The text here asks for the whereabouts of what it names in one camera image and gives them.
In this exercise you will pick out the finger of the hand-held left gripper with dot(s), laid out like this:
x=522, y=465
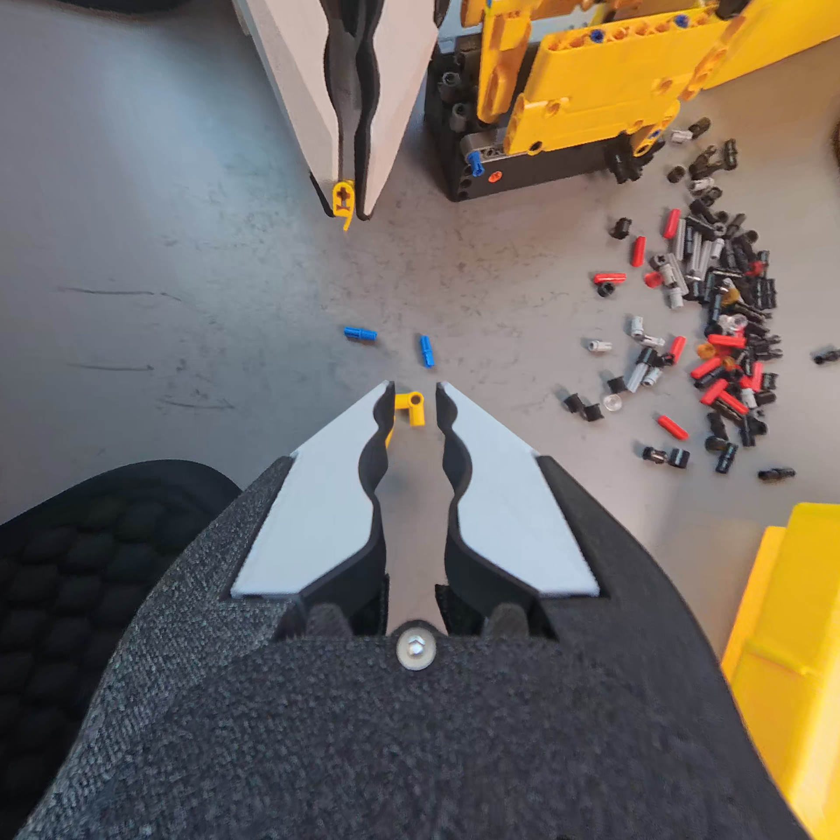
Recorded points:
x=289, y=65
x=403, y=65

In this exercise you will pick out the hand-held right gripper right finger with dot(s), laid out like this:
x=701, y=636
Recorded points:
x=518, y=525

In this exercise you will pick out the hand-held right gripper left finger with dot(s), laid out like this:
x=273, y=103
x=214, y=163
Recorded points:
x=308, y=525

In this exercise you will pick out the yellow thin lego liftarm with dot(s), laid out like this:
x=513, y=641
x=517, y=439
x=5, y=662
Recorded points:
x=343, y=197

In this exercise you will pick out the yellow lego elbow connector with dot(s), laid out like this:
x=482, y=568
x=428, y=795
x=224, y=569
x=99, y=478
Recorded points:
x=412, y=408

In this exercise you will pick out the yellow black lego model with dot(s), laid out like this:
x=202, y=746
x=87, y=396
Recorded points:
x=590, y=79

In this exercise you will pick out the yellow divided storage bin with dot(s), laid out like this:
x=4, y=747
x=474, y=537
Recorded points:
x=794, y=656

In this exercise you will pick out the blue lego pin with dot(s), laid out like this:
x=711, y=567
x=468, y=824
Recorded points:
x=360, y=333
x=427, y=350

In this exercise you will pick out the black lego pin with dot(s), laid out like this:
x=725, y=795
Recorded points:
x=776, y=474
x=827, y=355

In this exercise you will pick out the pile of small lego pins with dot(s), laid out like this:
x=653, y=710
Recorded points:
x=722, y=328

